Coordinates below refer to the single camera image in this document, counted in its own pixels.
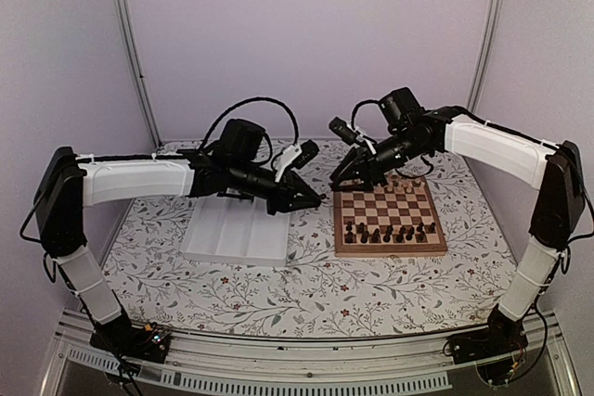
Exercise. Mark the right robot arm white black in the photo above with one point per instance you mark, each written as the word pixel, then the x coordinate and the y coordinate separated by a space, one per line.
pixel 552 171

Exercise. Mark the wooden chess board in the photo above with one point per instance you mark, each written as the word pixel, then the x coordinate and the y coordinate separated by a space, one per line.
pixel 401 202

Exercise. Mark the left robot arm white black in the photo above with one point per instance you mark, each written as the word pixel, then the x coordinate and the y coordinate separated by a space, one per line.
pixel 73 183

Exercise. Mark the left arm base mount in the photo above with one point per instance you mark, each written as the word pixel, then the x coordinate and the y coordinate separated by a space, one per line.
pixel 150 342

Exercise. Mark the dark chess rook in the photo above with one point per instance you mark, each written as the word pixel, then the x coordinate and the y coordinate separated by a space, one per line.
pixel 399 237

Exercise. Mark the white plastic tray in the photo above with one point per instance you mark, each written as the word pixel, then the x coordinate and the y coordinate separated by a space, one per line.
pixel 241 232

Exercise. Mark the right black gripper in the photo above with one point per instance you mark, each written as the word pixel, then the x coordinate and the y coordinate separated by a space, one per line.
pixel 357 157

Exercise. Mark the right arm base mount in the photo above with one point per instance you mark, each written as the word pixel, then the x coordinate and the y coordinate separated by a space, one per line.
pixel 487 345

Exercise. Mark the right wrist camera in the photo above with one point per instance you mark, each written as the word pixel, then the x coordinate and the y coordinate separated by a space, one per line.
pixel 353 136

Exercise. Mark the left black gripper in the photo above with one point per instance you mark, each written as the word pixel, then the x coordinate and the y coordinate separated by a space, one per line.
pixel 281 204

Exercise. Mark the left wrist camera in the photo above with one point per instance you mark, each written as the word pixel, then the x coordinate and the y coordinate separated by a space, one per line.
pixel 293 156

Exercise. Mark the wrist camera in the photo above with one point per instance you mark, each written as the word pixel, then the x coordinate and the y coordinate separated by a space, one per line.
pixel 353 136
pixel 293 156

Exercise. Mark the aluminium front rail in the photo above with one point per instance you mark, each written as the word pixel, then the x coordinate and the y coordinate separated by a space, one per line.
pixel 201 363

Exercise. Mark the floral table cloth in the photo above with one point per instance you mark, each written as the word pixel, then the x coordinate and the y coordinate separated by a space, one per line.
pixel 316 294

